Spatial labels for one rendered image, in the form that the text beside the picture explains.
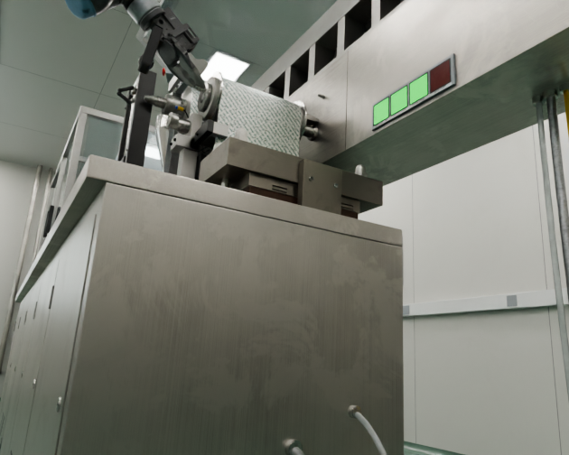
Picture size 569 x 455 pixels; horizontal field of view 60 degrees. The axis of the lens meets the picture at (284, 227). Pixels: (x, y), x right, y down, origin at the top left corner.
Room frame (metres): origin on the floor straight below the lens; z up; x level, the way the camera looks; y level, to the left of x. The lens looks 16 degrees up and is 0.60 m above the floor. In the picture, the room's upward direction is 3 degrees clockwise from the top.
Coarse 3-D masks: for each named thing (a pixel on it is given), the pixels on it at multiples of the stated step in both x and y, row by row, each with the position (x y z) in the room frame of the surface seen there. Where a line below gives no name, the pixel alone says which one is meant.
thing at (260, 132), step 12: (228, 108) 1.10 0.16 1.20; (228, 120) 1.10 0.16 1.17; (240, 120) 1.12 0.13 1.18; (252, 120) 1.13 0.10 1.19; (264, 120) 1.15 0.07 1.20; (252, 132) 1.14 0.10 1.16; (264, 132) 1.15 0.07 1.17; (276, 132) 1.17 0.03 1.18; (288, 132) 1.19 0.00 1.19; (264, 144) 1.15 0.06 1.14; (276, 144) 1.17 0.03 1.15; (288, 144) 1.19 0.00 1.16
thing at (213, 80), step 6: (210, 78) 1.12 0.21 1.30; (216, 78) 1.10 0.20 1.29; (216, 84) 1.09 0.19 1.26; (216, 90) 1.09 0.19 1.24; (216, 96) 1.09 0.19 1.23; (210, 102) 1.10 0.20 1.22; (210, 108) 1.11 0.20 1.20; (300, 108) 1.22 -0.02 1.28; (204, 114) 1.14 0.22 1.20; (210, 114) 1.12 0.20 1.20; (216, 114) 1.12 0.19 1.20; (204, 120) 1.15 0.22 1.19; (216, 120) 1.15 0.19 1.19; (300, 126) 1.22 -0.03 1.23
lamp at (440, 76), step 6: (438, 66) 0.88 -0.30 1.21; (444, 66) 0.87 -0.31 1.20; (432, 72) 0.90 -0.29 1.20; (438, 72) 0.88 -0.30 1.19; (444, 72) 0.87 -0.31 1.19; (432, 78) 0.90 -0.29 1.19; (438, 78) 0.88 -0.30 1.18; (444, 78) 0.87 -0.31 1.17; (432, 84) 0.90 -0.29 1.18; (438, 84) 0.88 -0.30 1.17; (432, 90) 0.90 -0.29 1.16
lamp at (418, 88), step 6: (420, 78) 0.93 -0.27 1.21; (426, 78) 0.91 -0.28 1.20; (414, 84) 0.94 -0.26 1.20; (420, 84) 0.93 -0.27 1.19; (426, 84) 0.91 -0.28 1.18; (414, 90) 0.94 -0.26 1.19; (420, 90) 0.93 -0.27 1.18; (426, 90) 0.91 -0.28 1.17; (414, 96) 0.94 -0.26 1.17; (420, 96) 0.93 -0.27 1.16
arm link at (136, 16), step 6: (138, 0) 0.99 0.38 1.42; (144, 0) 0.99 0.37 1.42; (150, 0) 1.00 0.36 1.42; (156, 0) 1.02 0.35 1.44; (132, 6) 1.00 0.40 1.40; (138, 6) 1.00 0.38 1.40; (144, 6) 1.00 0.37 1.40; (150, 6) 1.00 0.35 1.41; (156, 6) 1.01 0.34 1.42; (132, 12) 1.01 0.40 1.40; (138, 12) 1.00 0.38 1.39; (144, 12) 1.00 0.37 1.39; (150, 12) 1.01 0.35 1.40; (138, 18) 1.01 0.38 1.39; (138, 24) 1.04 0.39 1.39
